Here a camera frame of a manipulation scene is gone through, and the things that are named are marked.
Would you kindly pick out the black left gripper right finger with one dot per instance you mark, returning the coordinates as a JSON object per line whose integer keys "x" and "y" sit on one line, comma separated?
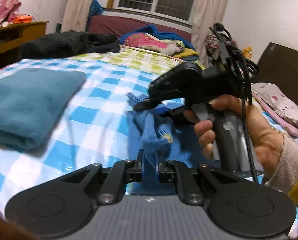
{"x": 178, "y": 174}

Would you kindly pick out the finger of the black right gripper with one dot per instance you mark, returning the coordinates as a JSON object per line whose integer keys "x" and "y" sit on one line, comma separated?
{"x": 175, "y": 114}
{"x": 147, "y": 104}

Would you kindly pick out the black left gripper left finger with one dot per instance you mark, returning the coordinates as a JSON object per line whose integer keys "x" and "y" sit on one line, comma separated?
{"x": 114, "y": 180}

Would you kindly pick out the blue knit sweater yellow stripe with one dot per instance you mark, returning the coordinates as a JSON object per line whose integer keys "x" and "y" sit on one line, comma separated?
{"x": 161, "y": 138}

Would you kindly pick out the beige yellow sleeve forearm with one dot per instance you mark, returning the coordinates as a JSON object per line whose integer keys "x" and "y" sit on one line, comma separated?
{"x": 285, "y": 175}

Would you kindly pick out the black clothing pile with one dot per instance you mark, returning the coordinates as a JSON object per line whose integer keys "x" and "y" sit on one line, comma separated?
{"x": 69, "y": 43}

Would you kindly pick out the right hand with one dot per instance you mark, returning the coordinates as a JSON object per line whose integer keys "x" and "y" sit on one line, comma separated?
{"x": 267, "y": 142}

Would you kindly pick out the green white checkered bedsheet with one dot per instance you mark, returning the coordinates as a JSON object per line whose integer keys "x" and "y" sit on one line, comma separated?
{"x": 141, "y": 59}

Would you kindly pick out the blue white checkered bedsheet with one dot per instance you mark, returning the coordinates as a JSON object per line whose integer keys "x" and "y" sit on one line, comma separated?
{"x": 51, "y": 192}

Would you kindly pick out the colourful blanket pile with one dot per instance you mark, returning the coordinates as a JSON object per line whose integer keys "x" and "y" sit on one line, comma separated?
{"x": 164, "y": 42}

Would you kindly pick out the dark wooden headboard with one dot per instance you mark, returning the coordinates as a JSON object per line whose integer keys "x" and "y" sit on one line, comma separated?
{"x": 279, "y": 65}

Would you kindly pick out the pink grey floral pillow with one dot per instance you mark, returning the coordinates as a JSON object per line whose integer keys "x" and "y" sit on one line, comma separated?
{"x": 283, "y": 110}

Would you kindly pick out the maroon sofa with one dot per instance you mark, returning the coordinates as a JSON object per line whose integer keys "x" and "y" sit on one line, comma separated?
{"x": 119, "y": 26}

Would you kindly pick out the cream right curtain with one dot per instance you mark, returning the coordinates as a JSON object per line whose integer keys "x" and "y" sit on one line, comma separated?
{"x": 205, "y": 13}

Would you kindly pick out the cream curtain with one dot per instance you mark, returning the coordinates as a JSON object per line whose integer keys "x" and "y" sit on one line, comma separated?
{"x": 205, "y": 13}
{"x": 76, "y": 15}

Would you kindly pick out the blue cloth by curtain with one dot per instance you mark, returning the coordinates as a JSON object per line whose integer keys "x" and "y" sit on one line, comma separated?
{"x": 94, "y": 10}

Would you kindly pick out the cream left curtain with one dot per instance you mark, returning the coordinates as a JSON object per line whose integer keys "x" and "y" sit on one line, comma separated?
{"x": 76, "y": 15}

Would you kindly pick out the teal folded towel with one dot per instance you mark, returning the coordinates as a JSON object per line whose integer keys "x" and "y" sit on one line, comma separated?
{"x": 32, "y": 100}

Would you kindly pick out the orange object on cabinet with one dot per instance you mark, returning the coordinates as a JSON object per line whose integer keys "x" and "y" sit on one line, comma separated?
{"x": 23, "y": 19}

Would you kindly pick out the wooden side cabinet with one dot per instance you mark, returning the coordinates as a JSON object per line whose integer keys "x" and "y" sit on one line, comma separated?
{"x": 14, "y": 35}

